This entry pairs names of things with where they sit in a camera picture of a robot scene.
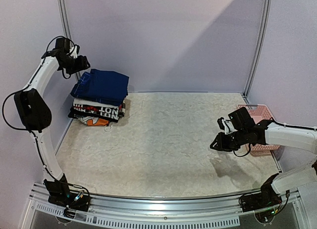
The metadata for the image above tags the pink plastic laundry basket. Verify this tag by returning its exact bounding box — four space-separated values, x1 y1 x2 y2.
237 104 280 157

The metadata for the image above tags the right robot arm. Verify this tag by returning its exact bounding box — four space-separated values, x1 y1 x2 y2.
210 106 317 207

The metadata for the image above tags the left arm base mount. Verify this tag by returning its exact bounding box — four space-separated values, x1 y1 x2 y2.
44 175 91 219

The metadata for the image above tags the white folded t-shirt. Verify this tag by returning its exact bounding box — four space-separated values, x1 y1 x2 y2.
73 98 100 106

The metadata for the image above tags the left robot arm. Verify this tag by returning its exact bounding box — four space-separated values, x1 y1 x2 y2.
9 36 90 206

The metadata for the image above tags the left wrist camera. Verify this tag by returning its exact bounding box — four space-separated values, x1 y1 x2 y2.
68 45 80 59

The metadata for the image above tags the dark blue garment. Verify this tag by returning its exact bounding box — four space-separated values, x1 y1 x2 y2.
70 69 129 106

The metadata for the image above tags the aluminium frame post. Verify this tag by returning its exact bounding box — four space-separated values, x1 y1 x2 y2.
242 0 271 99
57 0 71 39

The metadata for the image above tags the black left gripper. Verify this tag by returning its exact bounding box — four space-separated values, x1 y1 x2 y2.
61 54 89 75

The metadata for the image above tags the right aluminium frame post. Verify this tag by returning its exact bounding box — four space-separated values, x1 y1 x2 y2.
242 0 271 99

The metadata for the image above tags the orange white printed shirt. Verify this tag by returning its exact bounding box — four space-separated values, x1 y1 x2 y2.
77 116 117 127

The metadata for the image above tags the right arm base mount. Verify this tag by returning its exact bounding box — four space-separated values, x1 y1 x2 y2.
238 183 290 221

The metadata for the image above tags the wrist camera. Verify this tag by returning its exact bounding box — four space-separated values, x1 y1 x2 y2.
68 45 80 59
217 117 235 135

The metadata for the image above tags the black shirt with white letters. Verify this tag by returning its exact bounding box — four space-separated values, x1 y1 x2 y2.
68 103 125 123

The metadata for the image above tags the aluminium front rail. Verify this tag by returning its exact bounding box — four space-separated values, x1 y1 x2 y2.
21 183 310 229

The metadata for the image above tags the left aluminium frame post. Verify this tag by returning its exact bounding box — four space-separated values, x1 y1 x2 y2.
57 0 71 39

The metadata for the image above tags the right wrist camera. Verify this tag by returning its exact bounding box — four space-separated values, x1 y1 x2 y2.
217 117 235 135

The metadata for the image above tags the blue plaid flannel shirt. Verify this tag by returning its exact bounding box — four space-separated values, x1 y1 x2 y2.
73 72 91 92

